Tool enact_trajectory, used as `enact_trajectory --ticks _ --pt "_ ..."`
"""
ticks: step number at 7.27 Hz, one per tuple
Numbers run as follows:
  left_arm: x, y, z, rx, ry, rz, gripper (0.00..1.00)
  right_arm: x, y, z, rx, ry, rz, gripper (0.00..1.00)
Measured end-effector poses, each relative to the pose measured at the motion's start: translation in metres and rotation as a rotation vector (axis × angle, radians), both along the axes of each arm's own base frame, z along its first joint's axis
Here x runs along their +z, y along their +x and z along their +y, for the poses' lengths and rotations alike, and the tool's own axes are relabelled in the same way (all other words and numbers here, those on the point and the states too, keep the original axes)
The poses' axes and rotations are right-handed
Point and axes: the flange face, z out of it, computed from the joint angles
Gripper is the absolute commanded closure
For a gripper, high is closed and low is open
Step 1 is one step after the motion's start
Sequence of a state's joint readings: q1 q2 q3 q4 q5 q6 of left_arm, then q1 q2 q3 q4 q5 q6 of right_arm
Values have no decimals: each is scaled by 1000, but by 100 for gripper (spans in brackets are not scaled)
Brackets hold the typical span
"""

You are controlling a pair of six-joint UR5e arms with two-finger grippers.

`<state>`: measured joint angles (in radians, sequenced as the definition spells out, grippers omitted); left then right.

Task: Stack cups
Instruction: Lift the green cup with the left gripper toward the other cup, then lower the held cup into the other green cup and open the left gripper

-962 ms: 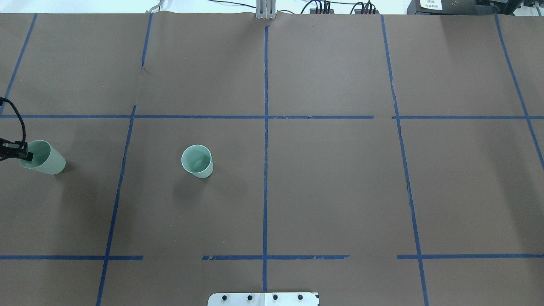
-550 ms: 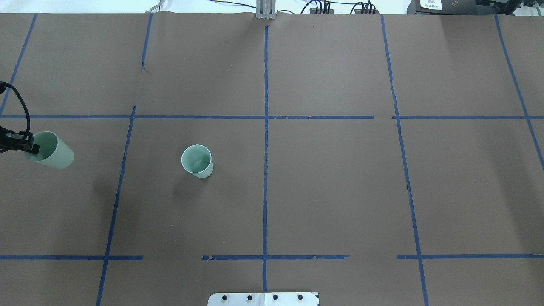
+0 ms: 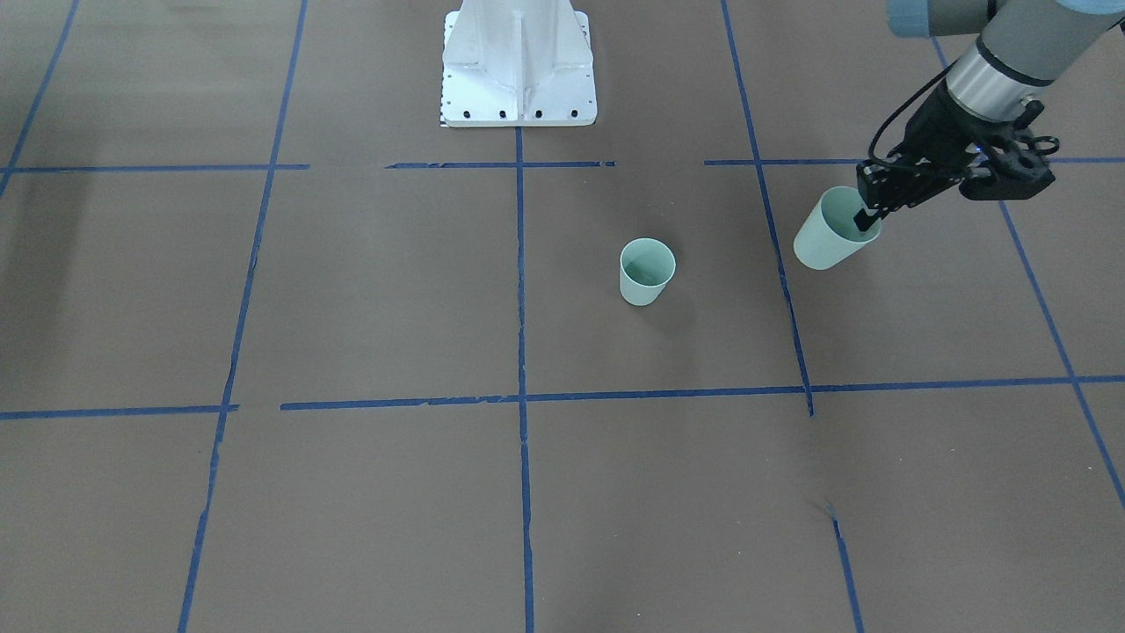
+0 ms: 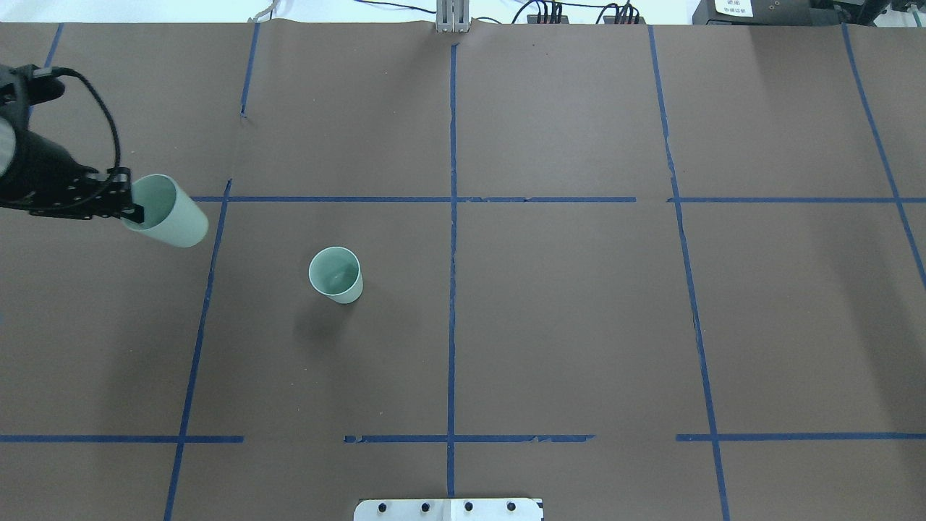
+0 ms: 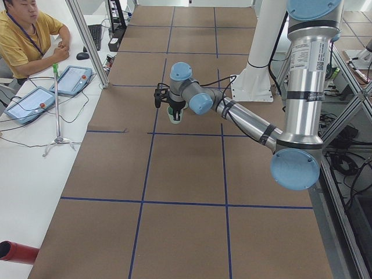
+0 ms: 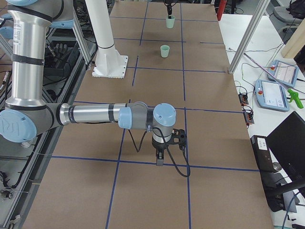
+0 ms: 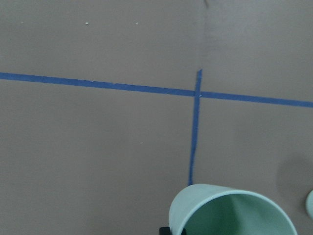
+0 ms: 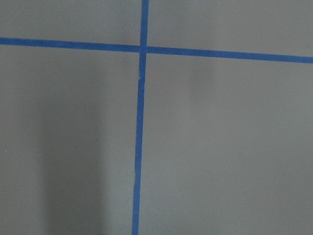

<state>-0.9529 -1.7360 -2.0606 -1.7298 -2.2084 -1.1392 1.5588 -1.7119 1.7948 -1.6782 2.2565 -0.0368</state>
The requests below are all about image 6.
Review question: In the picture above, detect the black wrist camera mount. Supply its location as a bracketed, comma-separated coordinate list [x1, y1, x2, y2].
[171, 129, 187, 152]

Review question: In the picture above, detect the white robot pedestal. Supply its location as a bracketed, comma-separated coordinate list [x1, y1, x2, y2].
[84, 0, 129, 79]

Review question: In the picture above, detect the orange terminal block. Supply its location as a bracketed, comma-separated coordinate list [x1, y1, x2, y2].
[238, 93, 249, 106]
[243, 111, 254, 126]

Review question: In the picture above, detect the black monitor stand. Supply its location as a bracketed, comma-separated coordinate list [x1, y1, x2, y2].
[260, 170, 305, 212]

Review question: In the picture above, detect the near blue teach pendant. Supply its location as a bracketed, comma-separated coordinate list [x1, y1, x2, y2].
[255, 79, 290, 112]

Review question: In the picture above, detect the black computer box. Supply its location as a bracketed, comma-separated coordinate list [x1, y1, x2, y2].
[250, 135, 282, 173]

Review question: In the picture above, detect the aluminium profile post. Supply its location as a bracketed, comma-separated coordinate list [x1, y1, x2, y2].
[228, 0, 270, 74]

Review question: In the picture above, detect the green cup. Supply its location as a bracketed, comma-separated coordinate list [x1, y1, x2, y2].
[160, 45, 170, 58]
[166, 15, 175, 29]

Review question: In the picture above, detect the white metal base plate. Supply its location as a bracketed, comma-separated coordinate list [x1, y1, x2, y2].
[92, 54, 128, 79]

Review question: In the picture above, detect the black monitor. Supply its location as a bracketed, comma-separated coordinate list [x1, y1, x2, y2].
[266, 111, 305, 181]

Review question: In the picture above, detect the right orange terminal block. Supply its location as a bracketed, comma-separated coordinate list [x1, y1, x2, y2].
[243, 111, 254, 126]

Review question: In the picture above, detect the blue teach pendant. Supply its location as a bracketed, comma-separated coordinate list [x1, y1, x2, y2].
[266, 60, 299, 88]
[255, 79, 290, 112]

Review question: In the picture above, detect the far blue teach pendant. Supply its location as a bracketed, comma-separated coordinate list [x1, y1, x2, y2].
[266, 60, 299, 88]

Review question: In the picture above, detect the red fire extinguisher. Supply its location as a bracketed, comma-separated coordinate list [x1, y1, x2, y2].
[217, 0, 227, 21]

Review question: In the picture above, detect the left aluminium frame leg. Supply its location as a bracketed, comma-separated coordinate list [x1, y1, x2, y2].
[72, 18, 91, 65]

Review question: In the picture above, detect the green plastic spray gun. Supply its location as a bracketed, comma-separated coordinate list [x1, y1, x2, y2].
[287, 89, 304, 109]

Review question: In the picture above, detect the left orange terminal block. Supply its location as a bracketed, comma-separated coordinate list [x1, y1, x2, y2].
[238, 93, 249, 106]

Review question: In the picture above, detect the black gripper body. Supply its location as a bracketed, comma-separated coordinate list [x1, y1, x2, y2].
[152, 139, 173, 159]

